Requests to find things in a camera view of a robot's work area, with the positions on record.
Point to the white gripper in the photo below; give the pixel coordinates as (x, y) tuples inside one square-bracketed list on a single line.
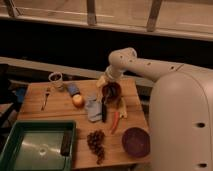
[(113, 75)]

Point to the black dish brush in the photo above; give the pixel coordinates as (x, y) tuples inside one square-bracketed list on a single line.
[(105, 105)]

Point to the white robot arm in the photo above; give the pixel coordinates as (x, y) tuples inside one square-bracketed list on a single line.
[(180, 110)]

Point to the red bowl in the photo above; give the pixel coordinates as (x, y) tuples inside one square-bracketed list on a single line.
[(117, 90)]

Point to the blue folded cloth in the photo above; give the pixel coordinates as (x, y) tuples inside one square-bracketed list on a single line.
[(93, 108)]

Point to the blue can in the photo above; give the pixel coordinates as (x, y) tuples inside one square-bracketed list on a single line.
[(73, 89)]

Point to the yellow banana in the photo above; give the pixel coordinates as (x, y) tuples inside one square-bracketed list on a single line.
[(122, 109)]

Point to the clear glass cup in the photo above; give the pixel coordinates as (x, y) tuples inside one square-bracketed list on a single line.
[(56, 79)]

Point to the wooden cutting board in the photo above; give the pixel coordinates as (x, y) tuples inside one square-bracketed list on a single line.
[(60, 107)]

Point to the metal fork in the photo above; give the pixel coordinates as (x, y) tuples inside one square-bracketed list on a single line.
[(47, 93)]

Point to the bunch of dark grapes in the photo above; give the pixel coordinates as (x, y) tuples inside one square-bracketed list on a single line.
[(94, 142)]

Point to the dark sponge block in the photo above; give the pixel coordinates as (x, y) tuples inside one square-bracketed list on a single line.
[(66, 143)]

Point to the green plastic tray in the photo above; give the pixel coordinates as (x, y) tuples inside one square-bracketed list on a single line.
[(36, 145)]

